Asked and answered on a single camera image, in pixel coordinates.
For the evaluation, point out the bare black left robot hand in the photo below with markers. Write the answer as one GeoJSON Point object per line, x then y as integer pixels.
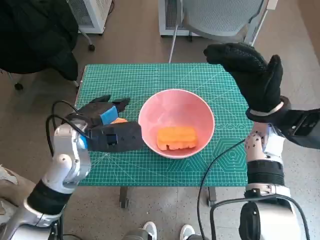
{"type": "Point", "coordinates": [100, 110]}

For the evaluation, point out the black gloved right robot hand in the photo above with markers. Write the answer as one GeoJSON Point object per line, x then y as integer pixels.
{"type": "Point", "coordinates": [257, 82]}

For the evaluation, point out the round bread bun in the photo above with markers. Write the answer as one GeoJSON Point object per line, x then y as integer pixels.
{"type": "Point", "coordinates": [120, 121]}

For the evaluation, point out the pink bowl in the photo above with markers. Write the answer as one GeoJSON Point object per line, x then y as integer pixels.
{"type": "Point", "coordinates": [175, 107]}

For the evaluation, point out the rectangular orange bread loaf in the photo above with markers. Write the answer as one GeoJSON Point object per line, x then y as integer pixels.
{"type": "Point", "coordinates": [177, 137]}

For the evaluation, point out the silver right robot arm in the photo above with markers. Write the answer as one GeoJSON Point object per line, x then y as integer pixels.
{"type": "Point", "coordinates": [265, 172]}

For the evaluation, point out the white metal rod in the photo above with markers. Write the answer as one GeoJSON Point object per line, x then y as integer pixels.
{"type": "Point", "coordinates": [173, 45]}
{"type": "Point", "coordinates": [260, 26]}

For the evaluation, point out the office chair base with casters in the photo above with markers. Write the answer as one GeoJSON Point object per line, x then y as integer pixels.
{"type": "Point", "coordinates": [92, 47]}

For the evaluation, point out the green cutting mat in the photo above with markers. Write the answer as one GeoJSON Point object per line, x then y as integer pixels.
{"type": "Point", "coordinates": [140, 172]}

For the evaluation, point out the grey mesh chair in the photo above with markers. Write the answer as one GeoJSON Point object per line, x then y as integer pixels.
{"type": "Point", "coordinates": [220, 17]}

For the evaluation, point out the black table leg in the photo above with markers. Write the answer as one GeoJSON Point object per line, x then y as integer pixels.
{"type": "Point", "coordinates": [212, 197]}
{"type": "Point", "coordinates": [124, 197]}

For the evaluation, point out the white vented cabinet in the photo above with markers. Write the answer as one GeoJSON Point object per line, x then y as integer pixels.
{"type": "Point", "coordinates": [168, 15]}
{"type": "Point", "coordinates": [96, 15]}

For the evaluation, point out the white shoe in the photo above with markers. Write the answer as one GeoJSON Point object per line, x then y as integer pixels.
{"type": "Point", "coordinates": [150, 230]}
{"type": "Point", "coordinates": [187, 231]}

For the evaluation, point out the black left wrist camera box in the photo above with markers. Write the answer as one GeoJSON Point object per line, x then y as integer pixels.
{"type": "Point", "coordinates": [120, 137]}

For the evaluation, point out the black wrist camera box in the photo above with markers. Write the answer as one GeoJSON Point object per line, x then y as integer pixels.
{"type": "Point", "coordinates": [302, 127]}
{"type": "Point", "coordinates": [120, 137]}

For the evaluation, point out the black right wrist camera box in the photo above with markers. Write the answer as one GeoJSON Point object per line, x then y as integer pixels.
{"type": "Point", "coordinates": [302, 127]}

